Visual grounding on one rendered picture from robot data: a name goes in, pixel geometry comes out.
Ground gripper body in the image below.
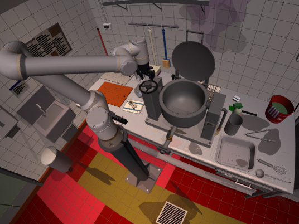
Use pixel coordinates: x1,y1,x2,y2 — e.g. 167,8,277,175
137,61,152,77

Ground steel ladle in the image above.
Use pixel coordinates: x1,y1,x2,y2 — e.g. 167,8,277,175
255,168,292,184

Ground grey cylinder container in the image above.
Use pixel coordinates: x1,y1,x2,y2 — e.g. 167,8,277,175
224,113,244,136

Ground steel whisk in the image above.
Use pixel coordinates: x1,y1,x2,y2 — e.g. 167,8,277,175
257,158,287,175

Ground black handwheel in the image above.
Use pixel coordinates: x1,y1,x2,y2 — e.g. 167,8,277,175
139,80,158,94

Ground dark green cabinet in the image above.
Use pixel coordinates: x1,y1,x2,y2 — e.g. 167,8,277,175
0,167,44,224

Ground grey hand wash basin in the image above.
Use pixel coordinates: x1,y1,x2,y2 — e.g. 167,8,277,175
16,85,77,143

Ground grey spout pipe with socket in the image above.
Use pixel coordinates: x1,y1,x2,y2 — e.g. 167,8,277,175
157,125,178,155

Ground steel sink basin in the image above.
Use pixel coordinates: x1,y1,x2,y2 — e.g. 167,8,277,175
214,136,258,172

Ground blue-handled brush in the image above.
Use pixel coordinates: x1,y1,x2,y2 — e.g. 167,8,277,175
161,27,171,69

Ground red bucket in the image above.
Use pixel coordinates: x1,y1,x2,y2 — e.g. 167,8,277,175
264,95,295,123

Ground beige wire rack tray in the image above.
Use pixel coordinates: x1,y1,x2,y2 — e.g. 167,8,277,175
206,85,221,99

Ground grey wall box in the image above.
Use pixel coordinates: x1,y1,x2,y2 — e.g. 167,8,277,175
0,108,21,141

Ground grey wall rail with hooks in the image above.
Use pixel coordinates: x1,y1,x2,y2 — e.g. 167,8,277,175
128,22,180,30

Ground grey cylinder bin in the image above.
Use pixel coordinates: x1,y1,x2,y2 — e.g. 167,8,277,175
40,145,73,173

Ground grey kettle frame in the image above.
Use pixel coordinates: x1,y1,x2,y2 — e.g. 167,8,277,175
143,75,227,148

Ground grey wall shelf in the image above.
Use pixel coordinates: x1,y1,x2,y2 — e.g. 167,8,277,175
102,0,210,13

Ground orange cutting board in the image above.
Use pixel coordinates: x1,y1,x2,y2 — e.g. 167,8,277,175
97,81,134,108

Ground brown notice board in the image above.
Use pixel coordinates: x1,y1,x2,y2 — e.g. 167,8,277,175
25,22,73,58

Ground red-handled broom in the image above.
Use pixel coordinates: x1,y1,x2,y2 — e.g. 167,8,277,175
97,27,109,56

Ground grey kettle bowl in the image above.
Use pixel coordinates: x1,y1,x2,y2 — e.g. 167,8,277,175
158,79,209,128

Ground white bottle with green cap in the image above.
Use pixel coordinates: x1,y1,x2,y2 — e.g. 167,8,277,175
228,103,244,116

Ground beige cutting board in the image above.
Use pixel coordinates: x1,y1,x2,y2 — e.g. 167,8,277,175
100,72,133,85

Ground black-handled knife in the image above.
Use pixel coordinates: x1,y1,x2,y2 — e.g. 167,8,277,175
111,114,128,125

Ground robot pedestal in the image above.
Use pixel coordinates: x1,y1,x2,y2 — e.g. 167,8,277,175
109,129,162,193

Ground white floor drain grate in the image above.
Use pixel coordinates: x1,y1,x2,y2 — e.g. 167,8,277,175
156,201,189,224

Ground steel tongs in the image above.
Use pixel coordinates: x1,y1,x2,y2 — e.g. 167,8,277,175
245,129,277,143

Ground grey round kettle lid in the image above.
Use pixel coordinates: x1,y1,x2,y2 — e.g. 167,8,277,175
171,30,216,81

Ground cream-handled hanging tool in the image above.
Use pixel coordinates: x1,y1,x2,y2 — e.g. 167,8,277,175
148,27,157,67

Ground small grey wall sign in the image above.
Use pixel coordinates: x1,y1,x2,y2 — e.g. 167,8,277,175
9,80,30,96

